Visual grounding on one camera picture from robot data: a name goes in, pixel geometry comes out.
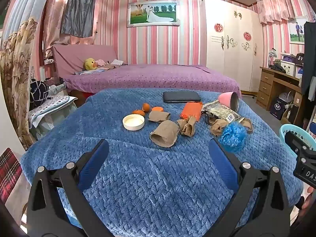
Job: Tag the grey hanging cloth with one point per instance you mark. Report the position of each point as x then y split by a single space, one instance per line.
79 9

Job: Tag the pink plush toy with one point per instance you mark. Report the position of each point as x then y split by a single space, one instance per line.
101 62

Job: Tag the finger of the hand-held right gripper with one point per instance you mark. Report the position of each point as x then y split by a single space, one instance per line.
290 139

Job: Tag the white round lid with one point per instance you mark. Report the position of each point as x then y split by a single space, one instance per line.
133 122

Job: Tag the small cardboard tube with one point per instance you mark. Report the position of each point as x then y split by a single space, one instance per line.
159 116

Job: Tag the pink floral curtain valance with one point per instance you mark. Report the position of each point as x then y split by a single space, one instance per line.
274 7

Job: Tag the framed wedding photo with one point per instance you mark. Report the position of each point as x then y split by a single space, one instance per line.
153 13

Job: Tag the teal plastic basket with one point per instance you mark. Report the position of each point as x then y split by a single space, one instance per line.
283 133

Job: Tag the silver printed snack wrapper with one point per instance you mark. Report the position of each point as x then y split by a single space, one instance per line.
221 112

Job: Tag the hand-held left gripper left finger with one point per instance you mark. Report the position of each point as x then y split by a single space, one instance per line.
95 158

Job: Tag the orange knitted cloth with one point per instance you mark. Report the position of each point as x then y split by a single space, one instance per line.
192 111

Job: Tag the purple dotted bed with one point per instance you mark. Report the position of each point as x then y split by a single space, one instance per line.
148 76

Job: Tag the dark printed box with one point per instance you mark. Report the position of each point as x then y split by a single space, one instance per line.
300 59

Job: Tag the yellow duck plush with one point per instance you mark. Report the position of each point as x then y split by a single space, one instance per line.
89 64

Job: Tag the wooden desk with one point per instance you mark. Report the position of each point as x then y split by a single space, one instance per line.
266 86

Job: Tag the framed couple photo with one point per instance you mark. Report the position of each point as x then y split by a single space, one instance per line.
296 32

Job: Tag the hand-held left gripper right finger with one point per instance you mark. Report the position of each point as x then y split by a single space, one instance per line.
222 158

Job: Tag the white storage box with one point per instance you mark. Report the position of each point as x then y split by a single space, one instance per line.
288 68

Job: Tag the black smartphone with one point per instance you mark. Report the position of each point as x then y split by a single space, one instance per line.
181 97

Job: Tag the white wardrobe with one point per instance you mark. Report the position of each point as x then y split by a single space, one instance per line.
232 59

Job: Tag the black white patterned bag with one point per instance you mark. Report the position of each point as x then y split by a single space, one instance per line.
38 92

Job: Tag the person's right hand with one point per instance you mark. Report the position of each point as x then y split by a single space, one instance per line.
310 197

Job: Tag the tangerine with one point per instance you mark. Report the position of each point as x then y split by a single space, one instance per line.
138 112
157 109
146 107

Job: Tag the brown paper ball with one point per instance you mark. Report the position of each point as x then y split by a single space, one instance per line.
218 127

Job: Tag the desk lamp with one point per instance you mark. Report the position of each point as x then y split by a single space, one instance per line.
272 54

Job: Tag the large cardboard tube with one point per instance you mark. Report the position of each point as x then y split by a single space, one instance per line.
165 133

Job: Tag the landscape printed curtain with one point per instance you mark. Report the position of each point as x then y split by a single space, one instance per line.
17 61

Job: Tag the light blue cloth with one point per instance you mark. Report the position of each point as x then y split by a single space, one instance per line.
86 71

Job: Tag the white helmet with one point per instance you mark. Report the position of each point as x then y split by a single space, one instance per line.
286 96

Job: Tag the pink satin curtain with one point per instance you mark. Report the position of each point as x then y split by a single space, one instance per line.
53 17

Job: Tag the red round wardrobe sticker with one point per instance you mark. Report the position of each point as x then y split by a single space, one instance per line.
247 35
218 27

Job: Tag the dotted cushion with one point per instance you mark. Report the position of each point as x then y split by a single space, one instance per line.
51 106

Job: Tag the white folded cloth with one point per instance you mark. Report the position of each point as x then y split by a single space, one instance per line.
117 62

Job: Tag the dark hanging garment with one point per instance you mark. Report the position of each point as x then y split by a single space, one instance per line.
309 54

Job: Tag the white power strip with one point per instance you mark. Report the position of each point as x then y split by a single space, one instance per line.
48 61

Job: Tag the pink steel-lined mug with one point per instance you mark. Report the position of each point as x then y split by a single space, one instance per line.
227 98

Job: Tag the dark blue paper bag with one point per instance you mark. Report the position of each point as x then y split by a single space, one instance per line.
277 108

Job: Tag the red plaid mat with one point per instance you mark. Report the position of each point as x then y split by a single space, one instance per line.
8 172

